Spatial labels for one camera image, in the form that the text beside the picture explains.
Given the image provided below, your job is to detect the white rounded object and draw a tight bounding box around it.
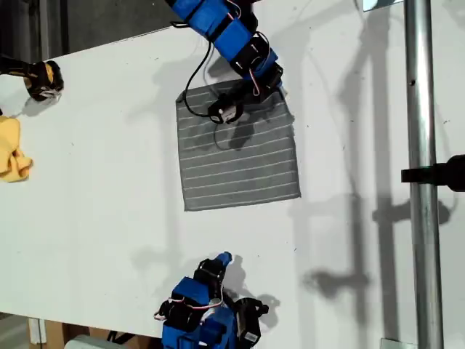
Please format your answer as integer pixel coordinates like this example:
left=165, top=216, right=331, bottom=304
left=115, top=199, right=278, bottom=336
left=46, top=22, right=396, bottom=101
left=64, top=334, right=110, bottom=349

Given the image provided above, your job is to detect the white table leg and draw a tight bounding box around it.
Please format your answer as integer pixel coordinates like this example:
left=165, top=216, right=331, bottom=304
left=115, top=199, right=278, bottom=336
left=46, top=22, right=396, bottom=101
left=28, top=318, right=47, bottom=345

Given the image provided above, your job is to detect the brown cardboard box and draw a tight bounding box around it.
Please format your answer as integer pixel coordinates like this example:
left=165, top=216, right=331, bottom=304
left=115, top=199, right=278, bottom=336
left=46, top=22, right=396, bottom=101
left=42, top=319, right=163, bottom=349

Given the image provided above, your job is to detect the black camera stalk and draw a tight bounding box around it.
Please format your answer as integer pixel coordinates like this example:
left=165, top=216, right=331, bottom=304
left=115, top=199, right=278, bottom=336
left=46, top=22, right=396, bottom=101
left=221, top=289, right=270, bottom=316
left=232, top=80, right=264, bottom=108

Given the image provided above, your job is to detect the black clamp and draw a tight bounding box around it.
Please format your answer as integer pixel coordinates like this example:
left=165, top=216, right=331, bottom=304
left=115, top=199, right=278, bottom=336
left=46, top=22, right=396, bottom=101
left=400, top=154, right=465, bottom=193

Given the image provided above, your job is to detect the yellow black power tool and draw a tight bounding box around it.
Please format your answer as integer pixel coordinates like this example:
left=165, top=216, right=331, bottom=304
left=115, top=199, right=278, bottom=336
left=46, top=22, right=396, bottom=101
left=0, top=54, right=65, bottom=103

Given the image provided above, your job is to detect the black camera box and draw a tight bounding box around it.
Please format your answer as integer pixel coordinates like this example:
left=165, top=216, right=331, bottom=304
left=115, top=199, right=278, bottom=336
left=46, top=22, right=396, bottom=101
left=238, top=313, right=262, bottom=346
left=207, top=95, right=245, bottom=124

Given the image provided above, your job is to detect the yellow cloth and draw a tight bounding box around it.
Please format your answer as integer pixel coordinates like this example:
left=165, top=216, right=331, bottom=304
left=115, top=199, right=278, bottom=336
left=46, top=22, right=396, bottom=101
left=0, top=115, right=34, bottom=184

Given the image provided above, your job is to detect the black camera cable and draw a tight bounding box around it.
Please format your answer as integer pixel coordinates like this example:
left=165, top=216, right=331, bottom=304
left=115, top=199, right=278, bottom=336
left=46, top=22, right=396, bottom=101
left=184, top=39, right=219, bottom=118

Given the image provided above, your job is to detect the grey striped towel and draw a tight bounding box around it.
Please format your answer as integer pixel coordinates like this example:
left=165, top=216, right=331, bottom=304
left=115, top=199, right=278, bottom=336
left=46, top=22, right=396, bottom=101
left=175, top=79, right=303, bottom=212

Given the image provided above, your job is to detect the steel post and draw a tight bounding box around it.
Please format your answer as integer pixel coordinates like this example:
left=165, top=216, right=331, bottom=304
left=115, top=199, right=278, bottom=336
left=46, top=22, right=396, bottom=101
left=403, top=0, right=445, bottom=349

